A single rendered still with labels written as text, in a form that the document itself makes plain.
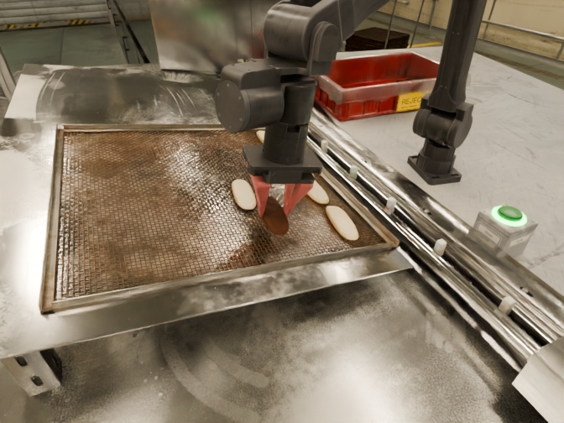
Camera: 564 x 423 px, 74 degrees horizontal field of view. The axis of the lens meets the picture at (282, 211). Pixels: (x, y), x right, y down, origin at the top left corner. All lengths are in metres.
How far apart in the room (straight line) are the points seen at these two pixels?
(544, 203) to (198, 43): 1.12
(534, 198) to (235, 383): 0.76
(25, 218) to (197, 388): 0.34
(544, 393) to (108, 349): 0.56
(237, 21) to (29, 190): 0.96
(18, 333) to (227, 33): 1.18
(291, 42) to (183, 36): 0.98
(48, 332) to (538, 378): 0.55
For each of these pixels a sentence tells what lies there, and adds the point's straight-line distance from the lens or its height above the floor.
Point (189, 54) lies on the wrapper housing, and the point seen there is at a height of 0.96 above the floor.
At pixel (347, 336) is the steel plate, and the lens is 0.59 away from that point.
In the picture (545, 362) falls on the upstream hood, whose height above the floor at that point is 0.92.
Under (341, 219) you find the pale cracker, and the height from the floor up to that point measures 0.91.
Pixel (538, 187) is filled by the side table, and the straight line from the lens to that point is 1.06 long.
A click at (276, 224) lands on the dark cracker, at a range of 0.54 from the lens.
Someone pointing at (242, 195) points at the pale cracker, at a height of 0.93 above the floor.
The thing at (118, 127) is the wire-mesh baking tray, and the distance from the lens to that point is 0.90.
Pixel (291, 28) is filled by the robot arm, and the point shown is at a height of 1.22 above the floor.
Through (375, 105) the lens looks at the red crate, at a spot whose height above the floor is 0.86.
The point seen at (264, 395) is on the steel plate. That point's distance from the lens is 0.54.
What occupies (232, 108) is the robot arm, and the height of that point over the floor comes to 1.15.
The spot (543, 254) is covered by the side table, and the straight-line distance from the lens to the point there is 0.85.
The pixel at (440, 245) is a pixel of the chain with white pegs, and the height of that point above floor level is 0.87.
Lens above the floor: 1.30
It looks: 37 degrees down
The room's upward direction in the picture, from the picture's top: straight up
